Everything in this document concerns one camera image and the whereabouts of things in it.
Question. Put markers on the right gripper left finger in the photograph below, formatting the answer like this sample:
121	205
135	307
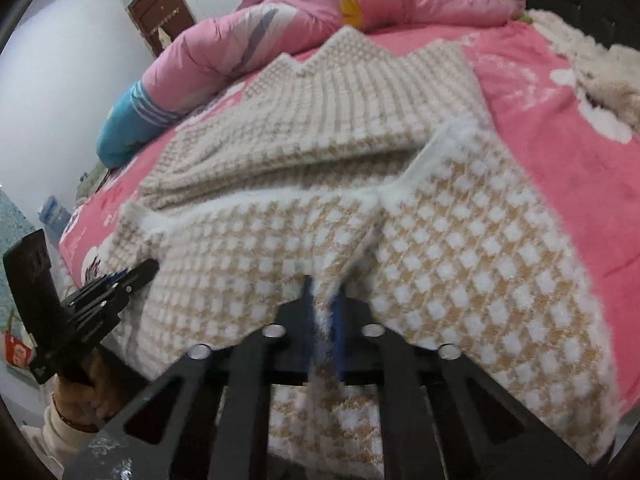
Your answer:
207	416

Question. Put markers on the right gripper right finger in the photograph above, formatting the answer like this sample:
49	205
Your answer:
442	416

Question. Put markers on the beige white checkered knit sweater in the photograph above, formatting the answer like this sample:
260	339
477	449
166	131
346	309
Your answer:
385	173

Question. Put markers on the cream sleeved left forearm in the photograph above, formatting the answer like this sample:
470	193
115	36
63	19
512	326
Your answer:
57	442

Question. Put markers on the person's left hand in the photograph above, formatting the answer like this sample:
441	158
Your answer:
88	408

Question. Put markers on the red packet on floor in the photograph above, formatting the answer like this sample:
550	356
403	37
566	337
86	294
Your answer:
16	352

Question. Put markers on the blue pillow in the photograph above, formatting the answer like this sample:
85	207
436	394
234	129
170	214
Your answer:
134	121

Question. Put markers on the red floral bed sheet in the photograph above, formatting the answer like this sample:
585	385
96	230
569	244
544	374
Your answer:
565	159

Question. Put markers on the brown wooden door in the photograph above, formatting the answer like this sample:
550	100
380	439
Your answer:
160	22

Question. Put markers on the cream fluffy blanket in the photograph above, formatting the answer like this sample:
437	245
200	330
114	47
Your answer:
608	75

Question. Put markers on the pink floral quilt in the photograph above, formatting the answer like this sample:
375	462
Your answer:
203	58

